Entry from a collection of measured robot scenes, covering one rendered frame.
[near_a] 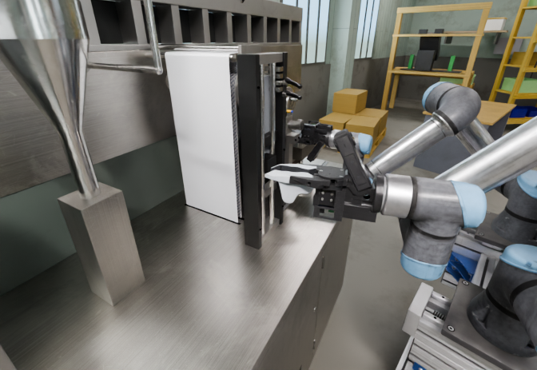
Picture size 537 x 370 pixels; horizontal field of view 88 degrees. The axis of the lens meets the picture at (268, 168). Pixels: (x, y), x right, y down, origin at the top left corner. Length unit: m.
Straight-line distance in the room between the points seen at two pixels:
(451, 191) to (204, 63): 0.66
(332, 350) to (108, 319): 1.23
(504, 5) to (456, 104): 7.40
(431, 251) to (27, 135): 0.90
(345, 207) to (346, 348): 1.31
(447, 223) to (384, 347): 1.36
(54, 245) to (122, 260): 0.27
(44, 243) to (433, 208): 0.92
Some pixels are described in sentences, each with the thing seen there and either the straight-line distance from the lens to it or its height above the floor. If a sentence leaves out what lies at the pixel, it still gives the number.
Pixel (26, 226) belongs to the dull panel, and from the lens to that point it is 0.93.
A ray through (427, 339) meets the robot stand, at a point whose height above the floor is 0.71.
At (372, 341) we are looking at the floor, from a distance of 1.84.
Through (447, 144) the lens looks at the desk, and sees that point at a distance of 3.80.
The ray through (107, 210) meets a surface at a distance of 0.68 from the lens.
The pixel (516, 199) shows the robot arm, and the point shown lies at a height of 0.97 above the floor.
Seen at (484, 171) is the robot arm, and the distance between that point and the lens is 0.66.
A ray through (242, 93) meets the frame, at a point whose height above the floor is 1.35.
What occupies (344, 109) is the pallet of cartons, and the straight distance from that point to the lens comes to 4.54.
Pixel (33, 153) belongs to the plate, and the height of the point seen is 1.22.
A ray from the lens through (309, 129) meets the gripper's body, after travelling 1.12.
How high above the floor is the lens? 1.47
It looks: 25 degrees down
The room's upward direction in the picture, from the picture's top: straight up
